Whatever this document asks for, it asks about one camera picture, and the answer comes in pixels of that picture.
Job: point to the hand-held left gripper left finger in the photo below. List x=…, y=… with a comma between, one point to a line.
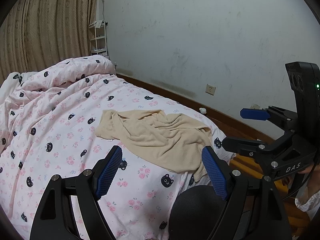
x=110, y=172

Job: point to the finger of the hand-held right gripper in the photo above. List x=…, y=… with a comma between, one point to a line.
x=253, y=113
x=240, y=146

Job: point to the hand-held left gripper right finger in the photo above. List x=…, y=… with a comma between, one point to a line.
x=215, y=175

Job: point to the beige ribbed knit garment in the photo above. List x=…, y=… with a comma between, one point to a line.
x=160, y=135

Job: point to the person's right forearm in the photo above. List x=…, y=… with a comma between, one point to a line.
x=308, y=202

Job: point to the pink cat print bed sheet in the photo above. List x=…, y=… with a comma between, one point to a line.
x=140, y=160

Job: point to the person's black trouser leg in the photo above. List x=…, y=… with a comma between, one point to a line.
x=197, y=210

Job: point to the small white figurine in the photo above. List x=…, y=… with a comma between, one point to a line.
x=202, y=110

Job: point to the pink cat print quilt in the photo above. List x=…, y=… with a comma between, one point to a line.
x=62, y=75

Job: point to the white shelf rack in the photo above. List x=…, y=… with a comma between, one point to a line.
x=98, y=39

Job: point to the beige patterned curtain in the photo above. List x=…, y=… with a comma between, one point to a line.
x=50, y=17

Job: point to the wooden bed frame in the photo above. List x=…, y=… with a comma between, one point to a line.
x=250, y=127

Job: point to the white wall socket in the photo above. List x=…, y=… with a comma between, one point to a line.
x=210, y=89

